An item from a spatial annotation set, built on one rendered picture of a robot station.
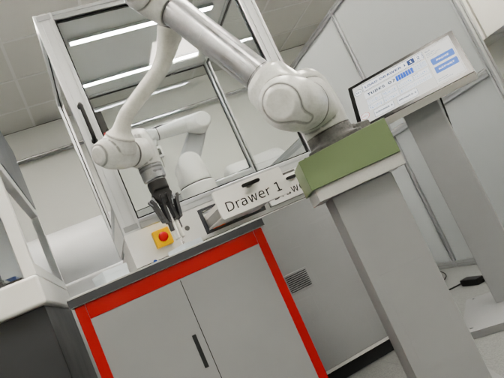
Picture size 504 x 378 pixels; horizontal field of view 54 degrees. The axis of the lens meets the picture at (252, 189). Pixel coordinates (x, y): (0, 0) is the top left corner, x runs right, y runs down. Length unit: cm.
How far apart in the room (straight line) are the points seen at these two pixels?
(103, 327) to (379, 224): 86
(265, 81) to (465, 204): 122
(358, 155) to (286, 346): 62
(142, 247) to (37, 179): 353
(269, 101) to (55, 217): 425
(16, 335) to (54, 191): 366
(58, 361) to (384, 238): 117
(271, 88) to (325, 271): 112
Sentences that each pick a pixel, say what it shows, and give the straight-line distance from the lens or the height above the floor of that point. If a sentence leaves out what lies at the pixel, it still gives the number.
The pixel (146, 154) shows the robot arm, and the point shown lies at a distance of 187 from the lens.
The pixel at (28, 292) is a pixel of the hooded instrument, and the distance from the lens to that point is 186.
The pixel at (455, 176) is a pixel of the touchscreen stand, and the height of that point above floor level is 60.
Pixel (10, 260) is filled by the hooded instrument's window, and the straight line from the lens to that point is 189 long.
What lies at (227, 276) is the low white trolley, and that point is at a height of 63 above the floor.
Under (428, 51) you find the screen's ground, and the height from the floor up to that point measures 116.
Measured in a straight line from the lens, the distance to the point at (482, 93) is 305.
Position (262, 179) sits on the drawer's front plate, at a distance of 189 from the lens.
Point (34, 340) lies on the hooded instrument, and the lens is 193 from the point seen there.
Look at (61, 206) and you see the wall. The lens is 545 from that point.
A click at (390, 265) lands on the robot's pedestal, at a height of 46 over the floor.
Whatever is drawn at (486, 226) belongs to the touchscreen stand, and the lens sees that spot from 235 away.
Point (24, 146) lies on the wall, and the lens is 566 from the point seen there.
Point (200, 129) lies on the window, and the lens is 228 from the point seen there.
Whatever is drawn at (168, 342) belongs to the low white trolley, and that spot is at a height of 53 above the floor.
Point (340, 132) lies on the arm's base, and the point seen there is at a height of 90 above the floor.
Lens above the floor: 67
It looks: 7 degrees up
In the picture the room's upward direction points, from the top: 24 degrees counter-clockwise
